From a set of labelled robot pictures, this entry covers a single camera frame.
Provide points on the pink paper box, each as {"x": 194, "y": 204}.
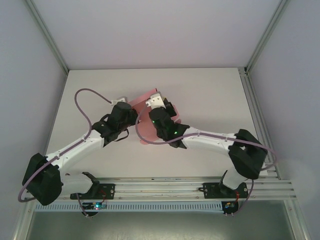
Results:
{"x": 146, "y": 125}

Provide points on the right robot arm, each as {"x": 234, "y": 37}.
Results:
{"x": 210, "y": 141}

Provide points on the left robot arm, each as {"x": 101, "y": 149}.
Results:
{"x": 75, "y": 152}

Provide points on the small circuit board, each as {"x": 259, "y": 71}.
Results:
{"x": 230, "y": 205}
{"x": 96, "y": 206}

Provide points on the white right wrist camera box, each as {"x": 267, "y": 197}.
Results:
{"x": 156, "y": 101}

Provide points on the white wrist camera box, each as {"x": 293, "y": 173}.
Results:
{"x": 156, "y": 101}
{"x": 119, "y": 99}

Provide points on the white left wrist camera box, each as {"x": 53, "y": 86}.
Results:
{"x": 119, "y": 99}

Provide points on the aluminium mounting rail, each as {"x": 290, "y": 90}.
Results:
{"x": 160, "y": 191}

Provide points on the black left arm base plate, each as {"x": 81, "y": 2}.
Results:
{"x": 107, "y": 188}

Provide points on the aluminium side rail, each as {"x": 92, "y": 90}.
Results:
{"x": 255, "y": 112}

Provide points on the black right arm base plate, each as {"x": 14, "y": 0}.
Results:
{"x": 212, "y": 191}

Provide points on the aluminium frame post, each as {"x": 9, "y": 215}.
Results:
{"x": 265, "y": 37}
{"x": 47, "y": 37}

